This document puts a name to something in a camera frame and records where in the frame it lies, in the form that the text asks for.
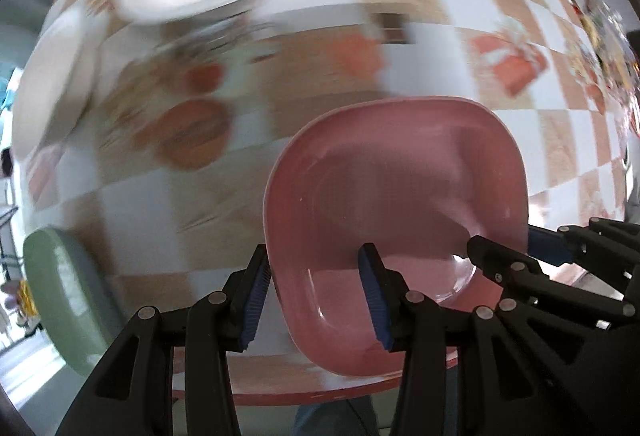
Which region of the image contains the pink square plate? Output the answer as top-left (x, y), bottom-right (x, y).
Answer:
top-left (263, 97), bottom-right (530, 377)

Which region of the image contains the checkered printed tablecloth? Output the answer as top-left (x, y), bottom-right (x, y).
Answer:
top-left (12, 0), bottom-right (640, 407)

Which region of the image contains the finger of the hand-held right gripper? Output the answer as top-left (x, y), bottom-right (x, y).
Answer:
top-left (466, 235), bottom-right (640, 436)
top-left (527, 216), bottom-right (640, 304)

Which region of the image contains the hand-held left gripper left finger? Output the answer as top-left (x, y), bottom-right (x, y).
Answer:
top-left (55, 243), bottom-right (273, 436)

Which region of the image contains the person's leg in jeans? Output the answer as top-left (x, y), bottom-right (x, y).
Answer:
top-left (294, 395), bottom-right (382, 436)

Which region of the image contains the green plate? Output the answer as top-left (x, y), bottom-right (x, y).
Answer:
top-left (22, 226), bottom-right (127, 378)

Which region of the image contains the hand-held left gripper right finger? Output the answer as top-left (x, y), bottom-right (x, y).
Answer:
top-left (357, 243), bottom-right (566, 436)

